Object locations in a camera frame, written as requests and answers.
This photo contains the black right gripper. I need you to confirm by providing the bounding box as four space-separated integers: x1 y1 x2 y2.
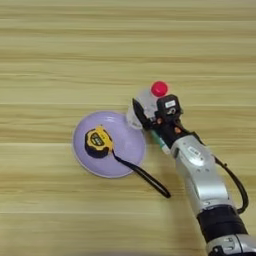
131 97 202 150

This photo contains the clear bottle red cap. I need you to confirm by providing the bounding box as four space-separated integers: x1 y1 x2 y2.
125 80 170 131

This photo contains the green white glue stick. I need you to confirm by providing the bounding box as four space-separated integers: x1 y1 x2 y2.
150 129 172 156

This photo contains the purple round plate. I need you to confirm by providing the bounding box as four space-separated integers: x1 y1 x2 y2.
71 110 147 179

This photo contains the yellow black tape measure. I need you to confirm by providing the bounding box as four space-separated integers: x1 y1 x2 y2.
83 124 172 199

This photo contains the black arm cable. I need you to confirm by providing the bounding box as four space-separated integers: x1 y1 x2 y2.
213 155 250 215

